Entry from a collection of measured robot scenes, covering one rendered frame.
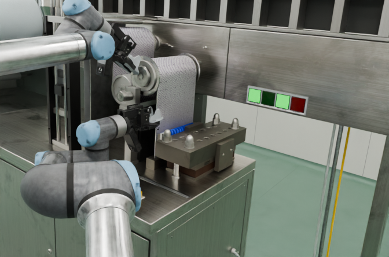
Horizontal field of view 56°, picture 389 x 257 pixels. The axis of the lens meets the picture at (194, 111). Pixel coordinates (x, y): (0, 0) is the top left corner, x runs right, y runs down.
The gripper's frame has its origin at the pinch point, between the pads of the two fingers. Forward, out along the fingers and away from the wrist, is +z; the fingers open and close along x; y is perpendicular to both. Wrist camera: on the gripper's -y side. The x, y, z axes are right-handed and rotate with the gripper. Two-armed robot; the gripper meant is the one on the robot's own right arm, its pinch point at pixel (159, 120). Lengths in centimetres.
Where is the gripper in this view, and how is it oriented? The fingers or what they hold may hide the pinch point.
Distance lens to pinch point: 139.9
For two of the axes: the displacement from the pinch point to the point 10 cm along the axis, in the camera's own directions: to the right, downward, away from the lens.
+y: 0.6, -9.6, -2.6
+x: -8.0, -2.1, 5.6
